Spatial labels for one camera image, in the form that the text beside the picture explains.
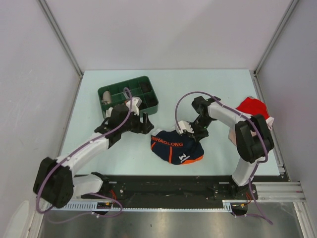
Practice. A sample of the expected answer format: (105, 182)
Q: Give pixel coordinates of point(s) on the green compartment organizer tray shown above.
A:
(119, 96)

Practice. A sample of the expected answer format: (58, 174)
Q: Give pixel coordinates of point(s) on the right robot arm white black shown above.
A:
(252, 135)

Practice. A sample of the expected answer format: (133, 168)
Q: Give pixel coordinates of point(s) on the black rolled cloth right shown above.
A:
(151, 101)

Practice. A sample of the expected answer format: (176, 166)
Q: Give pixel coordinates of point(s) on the slotted cable duct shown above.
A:
(106, 206)

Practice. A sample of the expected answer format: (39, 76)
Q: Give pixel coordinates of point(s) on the black rolled cloth back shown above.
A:
(145, 87)

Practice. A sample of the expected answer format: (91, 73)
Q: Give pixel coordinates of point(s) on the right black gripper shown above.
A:
(197, 134)

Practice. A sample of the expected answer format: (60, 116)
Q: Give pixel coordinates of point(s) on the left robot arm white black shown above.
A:
(84, 153)

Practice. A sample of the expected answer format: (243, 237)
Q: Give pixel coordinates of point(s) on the aluminium frame rail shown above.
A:
(280, 192)

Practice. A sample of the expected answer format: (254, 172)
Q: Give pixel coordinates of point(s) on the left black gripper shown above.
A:
(141, 127)

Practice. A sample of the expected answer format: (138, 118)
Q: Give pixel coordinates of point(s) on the beige rolled cloth in tray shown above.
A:
(106, 98)

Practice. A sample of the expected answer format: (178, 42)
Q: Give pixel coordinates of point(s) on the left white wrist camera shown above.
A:
(135, 103)

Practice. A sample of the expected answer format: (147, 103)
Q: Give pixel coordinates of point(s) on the navy orange underwear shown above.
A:
(175, 148)

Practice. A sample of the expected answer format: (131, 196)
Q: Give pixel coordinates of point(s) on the black rolled cloth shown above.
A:
(145, 87)
(151, 101)

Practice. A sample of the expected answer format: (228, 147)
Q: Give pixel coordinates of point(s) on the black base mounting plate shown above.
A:
(213, 187)

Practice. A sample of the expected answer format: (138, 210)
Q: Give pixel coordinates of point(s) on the red white underwear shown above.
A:
(254, 107)

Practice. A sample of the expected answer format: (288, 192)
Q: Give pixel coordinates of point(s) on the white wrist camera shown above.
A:
(135, 103)
(183, 127)

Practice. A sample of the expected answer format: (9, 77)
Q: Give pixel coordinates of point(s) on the pink underwear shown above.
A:
(232, 136)

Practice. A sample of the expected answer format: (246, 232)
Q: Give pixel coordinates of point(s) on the white rolled cloth in tray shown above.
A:
(108, 112)

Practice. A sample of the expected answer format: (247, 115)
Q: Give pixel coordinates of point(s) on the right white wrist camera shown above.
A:
(183, 127)

